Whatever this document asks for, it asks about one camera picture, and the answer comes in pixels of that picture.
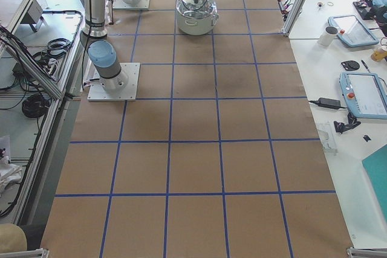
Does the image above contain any black pen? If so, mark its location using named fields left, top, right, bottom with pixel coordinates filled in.
left=361, top=60, right=370, bottom=73

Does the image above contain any black coiled cable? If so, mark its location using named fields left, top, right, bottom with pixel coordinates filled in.
left=21, top=93, right=50, bottom=119

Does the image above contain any yellow drink cup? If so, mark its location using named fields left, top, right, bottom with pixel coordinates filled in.
left=371, top=45, right=387, bottom=62

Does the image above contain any black round disc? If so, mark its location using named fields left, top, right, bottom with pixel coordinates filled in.
left=340, top=60, right=360, bottom=71

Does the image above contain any far teach pendant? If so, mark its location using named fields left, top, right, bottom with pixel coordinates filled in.
left=328, top=15, right=379, bottom=47

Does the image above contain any near teach pendant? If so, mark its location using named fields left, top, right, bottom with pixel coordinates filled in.
left=339, top=72, right=386, bottom=120

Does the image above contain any teach pendant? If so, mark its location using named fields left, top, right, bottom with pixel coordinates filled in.
left=339, top=72, right=386, bottom=120
left=328, top=15, right=379, bottom=47

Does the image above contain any black bracket part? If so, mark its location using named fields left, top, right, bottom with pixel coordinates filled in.
left=333, top=112, right=362, bottom=134

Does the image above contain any pale green steel pot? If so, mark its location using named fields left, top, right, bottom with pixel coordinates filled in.
left=175, top=6, right=219, bottom=36

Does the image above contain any teal folder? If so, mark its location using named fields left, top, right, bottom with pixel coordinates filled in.
left=362, top=145, right=386, bottom=207

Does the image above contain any grey electrical box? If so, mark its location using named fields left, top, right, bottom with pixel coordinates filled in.
left=21, top=0, right=44, bottom=33

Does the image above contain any clear plastic holder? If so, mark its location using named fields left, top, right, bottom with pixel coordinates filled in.
left=316, top=122, right=338, bottom=155

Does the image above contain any white mug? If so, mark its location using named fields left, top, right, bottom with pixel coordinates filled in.
left=317, top=25, right=339, bottom=47

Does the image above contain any glass pot lid with knob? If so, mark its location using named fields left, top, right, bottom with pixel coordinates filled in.
left=176, top=0, right=218, bottom=19

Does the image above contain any black power adapter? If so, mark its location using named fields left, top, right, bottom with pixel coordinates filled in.
left=308, top=97, right=346, bottom=110

